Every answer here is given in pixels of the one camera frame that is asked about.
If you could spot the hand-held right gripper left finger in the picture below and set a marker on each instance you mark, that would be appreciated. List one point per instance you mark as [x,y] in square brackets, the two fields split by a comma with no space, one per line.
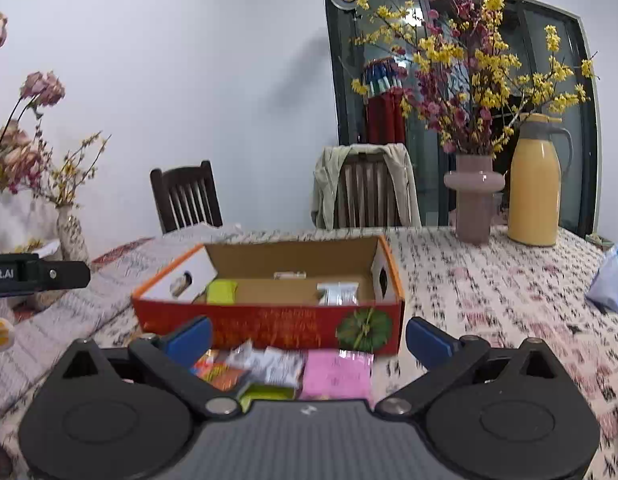
[191,342]

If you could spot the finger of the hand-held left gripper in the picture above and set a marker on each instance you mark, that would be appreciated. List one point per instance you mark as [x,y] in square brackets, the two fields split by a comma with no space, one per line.
[64,275]

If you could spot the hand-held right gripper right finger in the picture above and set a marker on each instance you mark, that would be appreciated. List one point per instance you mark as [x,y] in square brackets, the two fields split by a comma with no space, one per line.
[429,344]

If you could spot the red orange cartoon snack packet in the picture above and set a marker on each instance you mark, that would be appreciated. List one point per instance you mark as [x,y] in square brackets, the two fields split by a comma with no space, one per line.
[219,376]

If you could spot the orange pumpkin print cardboard box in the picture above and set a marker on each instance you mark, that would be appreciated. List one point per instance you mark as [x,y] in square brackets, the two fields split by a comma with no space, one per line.
[269,327]

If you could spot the pink snack packet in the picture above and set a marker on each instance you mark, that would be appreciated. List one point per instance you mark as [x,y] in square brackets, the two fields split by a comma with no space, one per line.
[336,375]

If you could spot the small patterned vase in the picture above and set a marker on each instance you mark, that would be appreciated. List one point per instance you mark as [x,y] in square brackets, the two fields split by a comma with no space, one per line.
[71,237]

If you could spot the white vase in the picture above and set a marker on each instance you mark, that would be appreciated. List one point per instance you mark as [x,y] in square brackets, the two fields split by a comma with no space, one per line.
[19,220]

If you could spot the lime green snack packet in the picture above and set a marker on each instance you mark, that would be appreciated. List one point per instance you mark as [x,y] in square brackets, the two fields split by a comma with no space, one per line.
[222,291]

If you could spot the silver grey snack packet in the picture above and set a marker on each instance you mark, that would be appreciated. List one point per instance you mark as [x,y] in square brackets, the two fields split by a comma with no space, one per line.
[339,294]

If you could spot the flat white packet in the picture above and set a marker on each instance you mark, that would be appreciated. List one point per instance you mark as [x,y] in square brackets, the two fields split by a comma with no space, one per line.
[289,275]

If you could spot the pink vase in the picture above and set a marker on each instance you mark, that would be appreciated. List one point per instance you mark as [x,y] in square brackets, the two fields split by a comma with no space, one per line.
[473,200]

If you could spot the dark wooden chair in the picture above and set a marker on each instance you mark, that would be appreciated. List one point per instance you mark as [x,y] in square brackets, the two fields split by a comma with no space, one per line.
[181,172]

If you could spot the brown slatted wooden chair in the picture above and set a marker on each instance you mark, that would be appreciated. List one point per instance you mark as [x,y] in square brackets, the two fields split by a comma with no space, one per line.
[361,195]

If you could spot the yellow thermos jug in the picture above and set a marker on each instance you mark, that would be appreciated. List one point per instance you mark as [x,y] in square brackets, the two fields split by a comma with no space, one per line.
[534,195]

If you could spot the pale pink flowers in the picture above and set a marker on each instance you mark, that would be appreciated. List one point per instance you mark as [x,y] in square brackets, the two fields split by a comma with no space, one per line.
[41,87]

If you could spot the blue white plastic bag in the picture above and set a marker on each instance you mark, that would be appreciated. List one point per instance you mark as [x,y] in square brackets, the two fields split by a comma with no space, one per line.
[611,280]

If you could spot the chair with beige jacket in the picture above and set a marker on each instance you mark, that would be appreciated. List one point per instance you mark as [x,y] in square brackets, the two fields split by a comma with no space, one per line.
[326,175]

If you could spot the dark framed glass door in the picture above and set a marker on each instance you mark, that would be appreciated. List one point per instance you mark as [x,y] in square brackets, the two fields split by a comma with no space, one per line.
[574,185]

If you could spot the red hanging garment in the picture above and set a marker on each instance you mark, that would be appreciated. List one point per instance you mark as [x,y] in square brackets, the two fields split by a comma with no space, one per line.
[384,115]

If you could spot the yellow and red flower bouquet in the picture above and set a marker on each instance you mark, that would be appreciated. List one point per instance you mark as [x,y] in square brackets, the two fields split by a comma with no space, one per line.
[441,52]

